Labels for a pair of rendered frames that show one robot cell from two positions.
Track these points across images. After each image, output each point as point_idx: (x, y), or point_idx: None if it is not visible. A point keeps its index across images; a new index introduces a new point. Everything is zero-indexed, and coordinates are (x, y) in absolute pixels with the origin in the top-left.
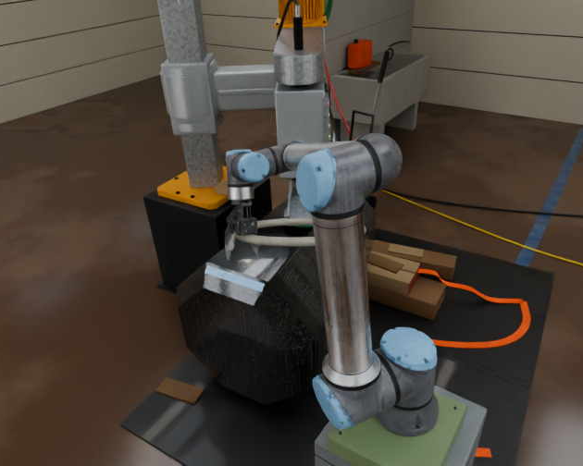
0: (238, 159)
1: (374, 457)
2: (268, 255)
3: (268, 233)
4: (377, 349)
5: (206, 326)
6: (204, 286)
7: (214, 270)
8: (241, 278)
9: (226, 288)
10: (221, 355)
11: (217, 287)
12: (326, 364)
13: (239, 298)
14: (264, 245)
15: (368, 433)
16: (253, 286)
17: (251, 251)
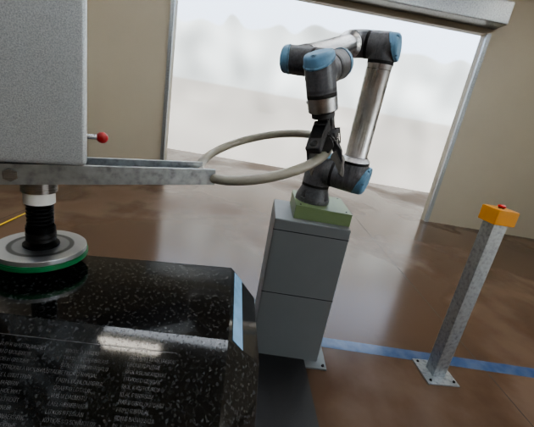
0: (346, 55)
1: (344, 206)
2: (171, 277)
3: (94, 291)
4: (329, 163)
5: None
6: (256, 357)
7: (236, 330)
8: (236, 295)
9: (250, 323)
10: None
11: (251, 335)
12: (365, 161)
13: (253, 310)
14: (141, 287)
15: (336, 207)
16: (239, 285)
17: (169, 296)
